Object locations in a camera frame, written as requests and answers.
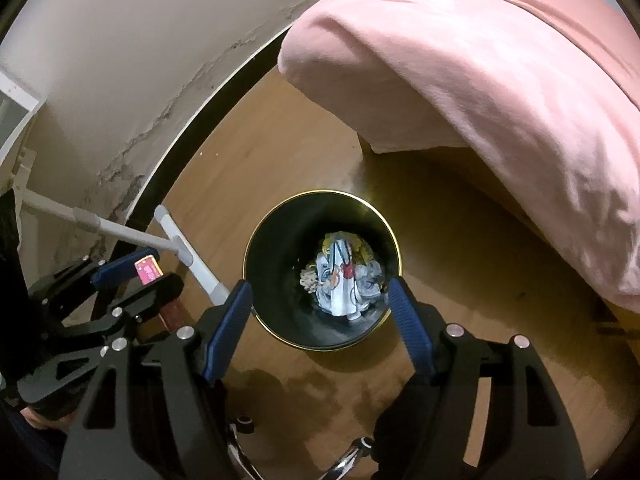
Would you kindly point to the chrome chair base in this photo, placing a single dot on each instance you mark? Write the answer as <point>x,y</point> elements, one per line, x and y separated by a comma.
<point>345,460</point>

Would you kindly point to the person's left hand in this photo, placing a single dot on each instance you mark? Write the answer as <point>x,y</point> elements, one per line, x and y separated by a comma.
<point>42,417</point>

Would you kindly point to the white metal rack frame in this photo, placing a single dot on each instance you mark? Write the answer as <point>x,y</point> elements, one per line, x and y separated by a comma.
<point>192,260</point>

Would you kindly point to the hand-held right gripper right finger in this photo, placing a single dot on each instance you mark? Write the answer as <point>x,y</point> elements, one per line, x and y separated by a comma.
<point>410,332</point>

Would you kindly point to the pink blanket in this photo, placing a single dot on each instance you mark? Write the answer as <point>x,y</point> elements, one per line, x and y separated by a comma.
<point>475,70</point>

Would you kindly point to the white window frame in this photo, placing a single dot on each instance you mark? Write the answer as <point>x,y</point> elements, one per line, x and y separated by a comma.
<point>15,105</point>

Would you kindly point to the black bin with gold rim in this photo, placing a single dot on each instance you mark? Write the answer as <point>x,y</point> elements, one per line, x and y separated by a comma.
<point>280,270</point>

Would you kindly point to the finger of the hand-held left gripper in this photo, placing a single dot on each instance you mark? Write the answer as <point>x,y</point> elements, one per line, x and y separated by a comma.
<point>117,267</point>
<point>150,292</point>

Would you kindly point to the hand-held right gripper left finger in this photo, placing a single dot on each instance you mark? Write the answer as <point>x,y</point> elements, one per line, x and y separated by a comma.
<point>231,330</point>

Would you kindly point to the yellow cartoon snack bag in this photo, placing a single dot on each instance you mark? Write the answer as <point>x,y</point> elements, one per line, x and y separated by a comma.
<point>350,246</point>

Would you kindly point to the small pink packet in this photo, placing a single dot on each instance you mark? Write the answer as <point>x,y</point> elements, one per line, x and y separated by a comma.
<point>148,270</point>

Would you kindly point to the white printed wrapper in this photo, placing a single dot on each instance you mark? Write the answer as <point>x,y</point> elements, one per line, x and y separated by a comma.
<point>336,280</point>

